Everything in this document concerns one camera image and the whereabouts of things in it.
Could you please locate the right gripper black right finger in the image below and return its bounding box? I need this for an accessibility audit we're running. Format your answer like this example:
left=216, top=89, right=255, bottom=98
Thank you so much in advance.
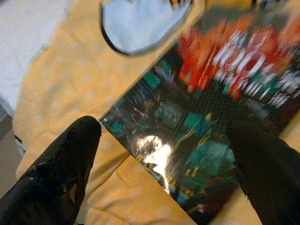
left=226, top=117, right=300, bottom=225

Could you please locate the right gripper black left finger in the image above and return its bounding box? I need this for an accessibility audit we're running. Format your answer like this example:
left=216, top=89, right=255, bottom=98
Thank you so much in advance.
left=0, top=116, right=102, bottom=225

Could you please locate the yellow cartoon egg blanket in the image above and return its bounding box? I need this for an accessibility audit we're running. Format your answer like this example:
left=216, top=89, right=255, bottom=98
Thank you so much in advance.
left=13, top=0, right=300, bottom=225

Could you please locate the dark book with red cover art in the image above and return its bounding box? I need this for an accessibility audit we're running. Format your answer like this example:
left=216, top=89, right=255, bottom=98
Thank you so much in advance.
left=99, top=9, right=300, bottom=225

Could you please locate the white quilted mattress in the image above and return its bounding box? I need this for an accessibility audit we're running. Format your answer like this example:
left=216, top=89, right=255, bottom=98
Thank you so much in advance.
left=0, top=0, right=71, bottom=115

